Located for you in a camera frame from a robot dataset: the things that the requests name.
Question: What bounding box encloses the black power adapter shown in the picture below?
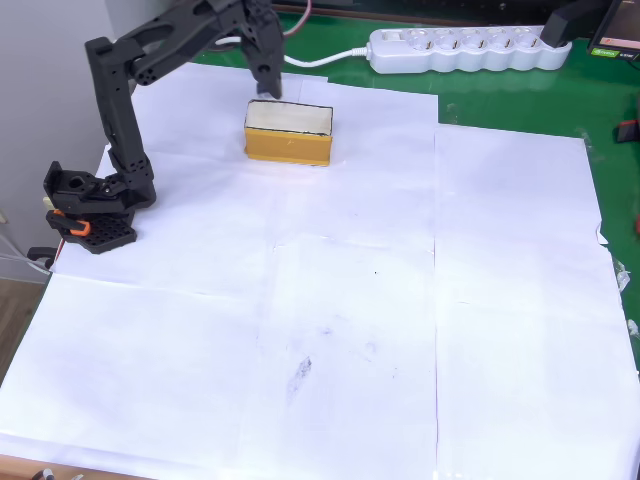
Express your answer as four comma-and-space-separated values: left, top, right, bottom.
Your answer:
541, 0, 619, 50

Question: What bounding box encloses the thin white cable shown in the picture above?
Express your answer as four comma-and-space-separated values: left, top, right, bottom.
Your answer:
0, 232, 51, 275

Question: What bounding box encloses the black table clamp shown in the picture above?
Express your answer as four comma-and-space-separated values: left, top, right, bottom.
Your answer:
27, 246, 57, 271

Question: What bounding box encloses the orange clamp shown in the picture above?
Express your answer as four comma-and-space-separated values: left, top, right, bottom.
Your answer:
47, 209, 92, 237

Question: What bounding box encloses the yellow rectangular box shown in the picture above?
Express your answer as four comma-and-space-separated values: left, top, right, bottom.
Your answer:
243, 98, 335, 168

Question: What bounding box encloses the white power strip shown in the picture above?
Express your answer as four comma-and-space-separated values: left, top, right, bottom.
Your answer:
368, 25, 574, 75

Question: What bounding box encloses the white paper sheet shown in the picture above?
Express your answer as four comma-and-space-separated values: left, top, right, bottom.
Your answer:
239, 234, 441, 480
0, 272, 279, 474
298, 79, 440, 251
49, 56, 331, 297
432, 122, 640, 480

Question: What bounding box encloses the black laptop with green sticker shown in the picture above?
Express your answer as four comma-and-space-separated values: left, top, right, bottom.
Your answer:
587, 0, 640, 64

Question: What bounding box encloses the red servo cable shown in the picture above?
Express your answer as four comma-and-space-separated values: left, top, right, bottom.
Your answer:
283, 0, 314, 37

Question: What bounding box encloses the red black small tool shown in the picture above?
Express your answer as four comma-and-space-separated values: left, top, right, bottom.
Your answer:
613, 118, 640, 145

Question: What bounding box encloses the white power strip cable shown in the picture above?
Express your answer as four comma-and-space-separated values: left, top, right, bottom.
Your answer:
282, 45, 374, 68

